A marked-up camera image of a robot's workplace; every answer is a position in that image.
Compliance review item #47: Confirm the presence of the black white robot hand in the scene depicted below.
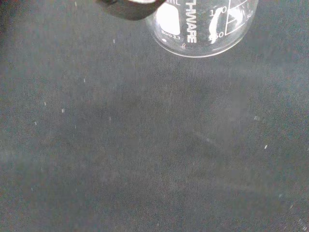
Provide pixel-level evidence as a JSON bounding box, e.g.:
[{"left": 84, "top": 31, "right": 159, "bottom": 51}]
[{"left": 96, "top": 0, "right": 167, "bottom": 21}]

